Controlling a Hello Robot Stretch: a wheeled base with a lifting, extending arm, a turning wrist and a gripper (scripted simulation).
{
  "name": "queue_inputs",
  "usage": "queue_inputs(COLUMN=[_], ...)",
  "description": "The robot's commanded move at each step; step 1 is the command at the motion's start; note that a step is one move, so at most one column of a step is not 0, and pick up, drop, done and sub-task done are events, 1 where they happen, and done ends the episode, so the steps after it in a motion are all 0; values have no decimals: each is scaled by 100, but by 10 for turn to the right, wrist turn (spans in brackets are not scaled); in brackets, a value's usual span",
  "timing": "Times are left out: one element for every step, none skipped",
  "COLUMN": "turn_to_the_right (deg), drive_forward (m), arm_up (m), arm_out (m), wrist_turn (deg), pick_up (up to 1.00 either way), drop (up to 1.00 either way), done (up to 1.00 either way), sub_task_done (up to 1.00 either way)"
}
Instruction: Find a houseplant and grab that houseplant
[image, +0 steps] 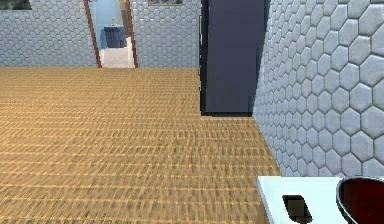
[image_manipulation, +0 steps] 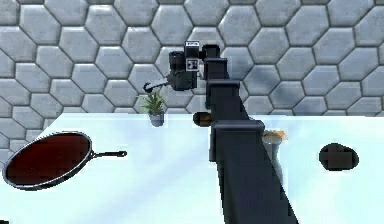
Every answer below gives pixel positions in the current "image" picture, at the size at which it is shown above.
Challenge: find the dark grey fridge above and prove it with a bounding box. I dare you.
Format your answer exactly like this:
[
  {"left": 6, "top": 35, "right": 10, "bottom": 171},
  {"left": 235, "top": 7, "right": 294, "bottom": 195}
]
[{"left": 199, "top": 0, "right": 272, "bottom": 118}]

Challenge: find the blue cabinet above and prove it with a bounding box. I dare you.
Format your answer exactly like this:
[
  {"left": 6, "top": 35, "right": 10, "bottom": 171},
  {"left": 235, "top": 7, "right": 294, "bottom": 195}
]
[{"left": 103, "top": 24, "right": 127, "bottom": 49}]

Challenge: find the grey framed picture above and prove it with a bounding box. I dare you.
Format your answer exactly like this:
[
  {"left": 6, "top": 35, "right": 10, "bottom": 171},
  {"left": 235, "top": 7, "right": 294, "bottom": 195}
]
[{"left": 146, "top": 0, "right": 184, "bottom": 6}]

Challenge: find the small black flat object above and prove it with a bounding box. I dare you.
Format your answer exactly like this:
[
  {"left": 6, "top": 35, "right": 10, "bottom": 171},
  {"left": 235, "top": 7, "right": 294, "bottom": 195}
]
[{"left": 281, "top": 194, "right": 314, "bottom": 224}]

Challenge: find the white table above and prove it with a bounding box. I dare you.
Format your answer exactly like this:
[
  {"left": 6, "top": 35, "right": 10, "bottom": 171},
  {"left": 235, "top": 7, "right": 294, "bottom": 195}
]
[{"left": 256, "top": 175, "right": 384, "bottom": 224}]

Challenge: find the dark red bowl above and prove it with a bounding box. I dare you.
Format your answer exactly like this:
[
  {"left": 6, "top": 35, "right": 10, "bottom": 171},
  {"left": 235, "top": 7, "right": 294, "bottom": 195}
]
[{"left": 335, "top": 176, "right": 384, "bottom": 224}]

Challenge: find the dark framed picture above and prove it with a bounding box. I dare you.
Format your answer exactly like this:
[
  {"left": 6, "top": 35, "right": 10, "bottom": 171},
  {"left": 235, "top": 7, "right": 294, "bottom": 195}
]
[{"left": 0, "top": 0, "right": 33, "bottom": 11}]

